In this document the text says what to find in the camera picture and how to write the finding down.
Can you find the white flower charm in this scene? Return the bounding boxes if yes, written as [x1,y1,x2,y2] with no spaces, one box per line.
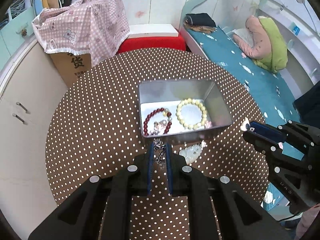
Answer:
[240,117,255,132]

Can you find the pink charm keychain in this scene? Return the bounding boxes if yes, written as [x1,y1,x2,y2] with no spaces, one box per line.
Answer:
[204,120,212,129]

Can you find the cream bead bracelet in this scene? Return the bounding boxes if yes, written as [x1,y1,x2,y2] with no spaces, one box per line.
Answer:
[175,97,209,131]

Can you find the white jade pendant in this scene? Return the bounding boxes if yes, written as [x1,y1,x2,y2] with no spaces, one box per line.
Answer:
[179,140,207,165]

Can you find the dark red bead bracelet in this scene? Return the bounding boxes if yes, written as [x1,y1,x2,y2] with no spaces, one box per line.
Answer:
[142,107,174,136]

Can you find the pearl stud earring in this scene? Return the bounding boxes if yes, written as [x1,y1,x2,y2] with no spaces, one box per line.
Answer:
[160,120,168,126]

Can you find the blue patterned mattress sheet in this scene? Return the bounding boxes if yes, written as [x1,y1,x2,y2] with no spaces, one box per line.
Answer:
[176,30,299,211]

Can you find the brown polka dot tablecloth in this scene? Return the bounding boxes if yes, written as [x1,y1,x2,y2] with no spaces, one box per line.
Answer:
[44,47,270,240]

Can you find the pink green plush toy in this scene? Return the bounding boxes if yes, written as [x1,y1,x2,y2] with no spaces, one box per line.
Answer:
[233,16,288,74]

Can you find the grey metal tin box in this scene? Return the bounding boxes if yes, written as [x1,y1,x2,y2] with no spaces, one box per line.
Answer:
[138,79,233,145]

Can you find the cream curved cabinet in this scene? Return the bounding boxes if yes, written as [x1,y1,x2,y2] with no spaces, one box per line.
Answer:
[1,39,67,239]

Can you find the folded black clothes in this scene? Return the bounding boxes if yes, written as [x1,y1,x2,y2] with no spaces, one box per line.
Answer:
[184,13,216,27]

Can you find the cardboard box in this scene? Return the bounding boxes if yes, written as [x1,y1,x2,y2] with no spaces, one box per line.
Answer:
[50,53,92,87]

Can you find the red storage box white lid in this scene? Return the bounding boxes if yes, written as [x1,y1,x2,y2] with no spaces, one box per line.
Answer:
[117,24,186,54]

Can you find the pink checkered cloth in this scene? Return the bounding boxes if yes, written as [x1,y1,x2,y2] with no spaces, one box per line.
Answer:
[31,0,130,66]

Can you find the teal bunk bed frame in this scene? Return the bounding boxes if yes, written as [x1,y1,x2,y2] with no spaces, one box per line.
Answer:
[178,0,320,86]

